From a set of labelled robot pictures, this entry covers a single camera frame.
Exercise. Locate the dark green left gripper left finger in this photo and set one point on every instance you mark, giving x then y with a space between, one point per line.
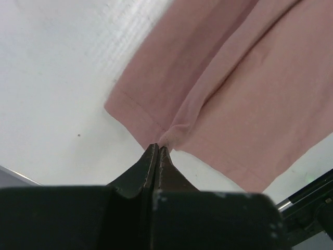
127 218

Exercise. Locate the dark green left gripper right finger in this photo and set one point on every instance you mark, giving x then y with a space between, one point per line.
172 219

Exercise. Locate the aluminium table edge rail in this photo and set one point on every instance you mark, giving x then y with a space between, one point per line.
306 191

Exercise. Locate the pink graphic t shirt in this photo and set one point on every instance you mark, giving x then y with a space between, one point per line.
245 86

